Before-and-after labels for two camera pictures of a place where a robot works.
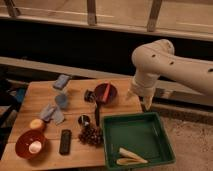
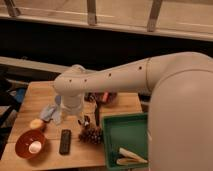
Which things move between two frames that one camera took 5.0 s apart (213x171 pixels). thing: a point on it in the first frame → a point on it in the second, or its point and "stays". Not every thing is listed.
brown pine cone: x=90 y=135 stays
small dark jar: x=89 y=96 stays
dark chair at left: x=13 y=86 stays
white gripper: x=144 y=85 → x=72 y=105
